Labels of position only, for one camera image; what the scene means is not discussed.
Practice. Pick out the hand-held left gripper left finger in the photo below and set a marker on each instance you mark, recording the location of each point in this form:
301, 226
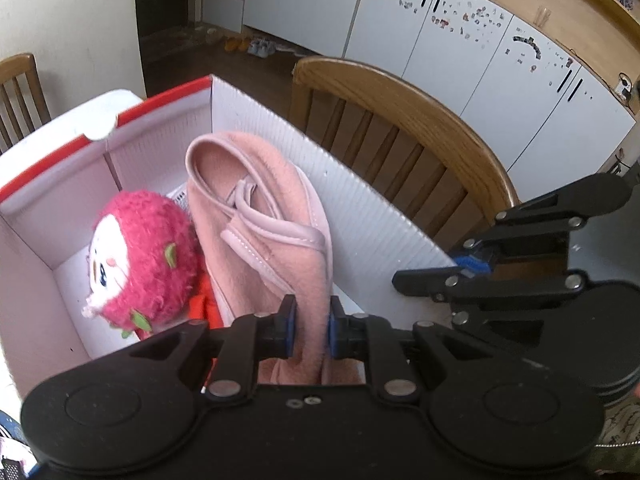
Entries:
290, 325

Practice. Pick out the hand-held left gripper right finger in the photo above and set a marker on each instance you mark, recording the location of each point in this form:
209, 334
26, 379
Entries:
331, 332

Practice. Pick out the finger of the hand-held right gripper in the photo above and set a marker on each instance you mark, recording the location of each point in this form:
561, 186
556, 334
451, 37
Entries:
550, 205
500, 282

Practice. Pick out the red cloth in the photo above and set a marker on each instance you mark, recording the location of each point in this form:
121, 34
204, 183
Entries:
205, 307

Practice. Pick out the pink fleece cloth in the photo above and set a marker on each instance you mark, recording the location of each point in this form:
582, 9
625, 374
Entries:
260, 220

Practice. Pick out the red cardboard shoe box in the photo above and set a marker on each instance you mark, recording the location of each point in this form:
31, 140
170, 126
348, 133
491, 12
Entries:
375, 210

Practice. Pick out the pink round plush toy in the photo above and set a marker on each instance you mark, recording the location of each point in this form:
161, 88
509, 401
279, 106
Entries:
145, 260

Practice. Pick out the black dotted band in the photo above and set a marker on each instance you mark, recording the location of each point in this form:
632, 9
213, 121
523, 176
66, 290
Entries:
10, 469

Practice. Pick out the patterned clothing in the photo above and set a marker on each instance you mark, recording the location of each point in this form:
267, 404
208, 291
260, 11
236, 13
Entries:
622, 430

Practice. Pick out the wooden curved-back chair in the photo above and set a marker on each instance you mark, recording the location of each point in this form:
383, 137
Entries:
400, 90

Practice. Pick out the white shoe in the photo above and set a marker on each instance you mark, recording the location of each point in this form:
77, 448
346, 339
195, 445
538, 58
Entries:
255, 48
266, 48

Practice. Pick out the brown slipper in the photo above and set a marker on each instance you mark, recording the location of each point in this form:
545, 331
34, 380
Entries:
231, 45
244, 42

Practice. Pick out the wooden slatted chair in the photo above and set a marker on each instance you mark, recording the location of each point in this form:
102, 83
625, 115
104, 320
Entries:
20, 65

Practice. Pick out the white and wood wall cabinet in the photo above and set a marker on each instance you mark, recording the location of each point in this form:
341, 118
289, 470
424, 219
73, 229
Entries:
450, 35

